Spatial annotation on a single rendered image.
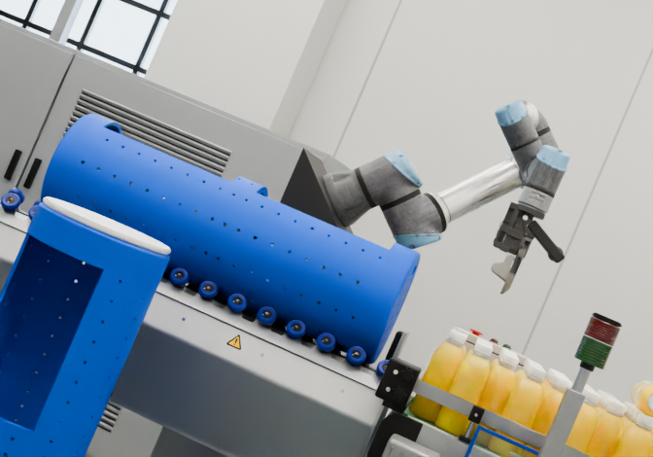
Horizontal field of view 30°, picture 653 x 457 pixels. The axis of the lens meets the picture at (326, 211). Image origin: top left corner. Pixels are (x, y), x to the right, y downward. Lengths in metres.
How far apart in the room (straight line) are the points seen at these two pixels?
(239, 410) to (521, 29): 3.21
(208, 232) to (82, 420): 0.57
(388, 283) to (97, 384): 0.70
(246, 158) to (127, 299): 2.07
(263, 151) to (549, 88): 1.65
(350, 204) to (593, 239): 2.43
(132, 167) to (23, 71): 2.02
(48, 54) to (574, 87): 2.31
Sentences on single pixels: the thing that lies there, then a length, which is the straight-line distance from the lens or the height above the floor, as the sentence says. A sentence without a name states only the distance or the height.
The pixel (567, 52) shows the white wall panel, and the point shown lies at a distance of 5.62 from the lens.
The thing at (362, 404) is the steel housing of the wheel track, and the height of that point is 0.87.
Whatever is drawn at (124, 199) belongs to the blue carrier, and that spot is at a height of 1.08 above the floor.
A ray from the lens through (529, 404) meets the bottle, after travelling 2.68.
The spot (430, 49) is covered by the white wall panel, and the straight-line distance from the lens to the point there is 5.68.
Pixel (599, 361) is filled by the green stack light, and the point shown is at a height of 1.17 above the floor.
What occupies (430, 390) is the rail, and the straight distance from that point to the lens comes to 2.67.
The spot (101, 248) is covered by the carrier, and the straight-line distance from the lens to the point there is 2.38.
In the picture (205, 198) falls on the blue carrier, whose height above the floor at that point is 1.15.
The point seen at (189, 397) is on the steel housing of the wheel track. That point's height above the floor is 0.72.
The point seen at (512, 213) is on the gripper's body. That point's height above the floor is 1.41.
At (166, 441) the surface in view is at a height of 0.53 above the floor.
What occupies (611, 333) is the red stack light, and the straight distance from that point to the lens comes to 2.49.
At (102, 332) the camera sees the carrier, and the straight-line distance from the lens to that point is 2.42.
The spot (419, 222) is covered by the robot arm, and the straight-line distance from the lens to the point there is 3.20.
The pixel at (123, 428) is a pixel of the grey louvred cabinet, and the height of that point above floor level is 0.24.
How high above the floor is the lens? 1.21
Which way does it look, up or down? 1 degrees up
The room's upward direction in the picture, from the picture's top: 23 degrees clockwise
